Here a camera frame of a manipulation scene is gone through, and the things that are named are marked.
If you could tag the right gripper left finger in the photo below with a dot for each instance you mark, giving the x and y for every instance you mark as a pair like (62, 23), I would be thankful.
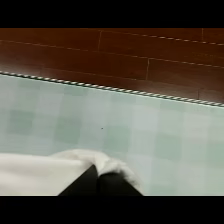
(85, 185)

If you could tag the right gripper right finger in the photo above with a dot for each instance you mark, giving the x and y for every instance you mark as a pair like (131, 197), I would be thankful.
(116, 186)

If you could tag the white garment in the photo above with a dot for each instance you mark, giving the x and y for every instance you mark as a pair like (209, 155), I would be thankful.
(36, 173)

